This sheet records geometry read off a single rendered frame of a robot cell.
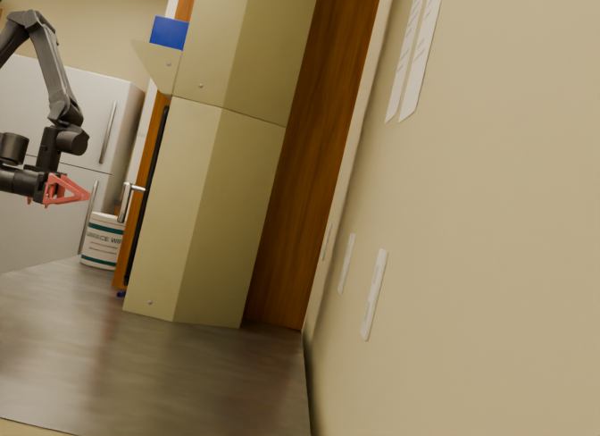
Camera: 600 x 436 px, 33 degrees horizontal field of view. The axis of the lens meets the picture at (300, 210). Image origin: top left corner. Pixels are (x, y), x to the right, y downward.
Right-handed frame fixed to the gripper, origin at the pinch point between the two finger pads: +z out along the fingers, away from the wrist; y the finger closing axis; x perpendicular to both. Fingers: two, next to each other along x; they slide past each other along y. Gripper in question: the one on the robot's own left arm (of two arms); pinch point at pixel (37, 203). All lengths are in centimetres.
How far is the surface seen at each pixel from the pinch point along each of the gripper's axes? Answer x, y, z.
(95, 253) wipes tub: 23.7, 13.3, 11.6
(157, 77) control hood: -46, 30, -35
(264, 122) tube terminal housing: -37, 54, -32
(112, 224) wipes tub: 23.7, 16.3, 2.5
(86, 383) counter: -124, 42, 14
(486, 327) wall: -203, 76, -13
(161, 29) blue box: -27, 25, -48
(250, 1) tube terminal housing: -45, 45, -56
